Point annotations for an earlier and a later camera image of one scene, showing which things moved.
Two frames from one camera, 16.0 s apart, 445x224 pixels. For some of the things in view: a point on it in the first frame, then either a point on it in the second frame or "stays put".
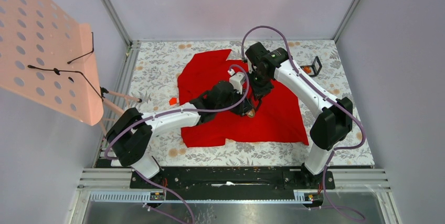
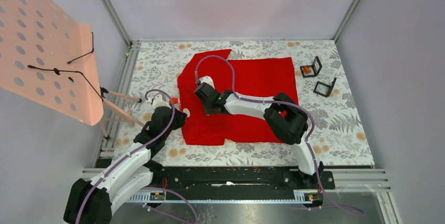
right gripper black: x=258 y=92 to x=208 y=111
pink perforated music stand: x=47 y=56 stays put
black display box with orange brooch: x=313 y=70 stays put
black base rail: x=235 y=180 stays put
